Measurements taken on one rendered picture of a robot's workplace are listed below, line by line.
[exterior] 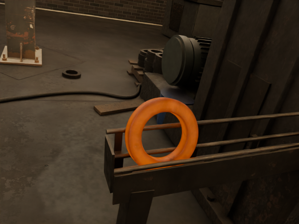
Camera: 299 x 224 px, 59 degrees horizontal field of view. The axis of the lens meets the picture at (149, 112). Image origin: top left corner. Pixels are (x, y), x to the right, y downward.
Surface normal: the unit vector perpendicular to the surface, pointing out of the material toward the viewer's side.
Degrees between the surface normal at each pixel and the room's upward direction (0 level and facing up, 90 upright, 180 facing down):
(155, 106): 69
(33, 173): 0
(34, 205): 0
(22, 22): 90
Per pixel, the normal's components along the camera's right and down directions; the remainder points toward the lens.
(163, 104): 0.35, 0.14
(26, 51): 0.33, 0.47
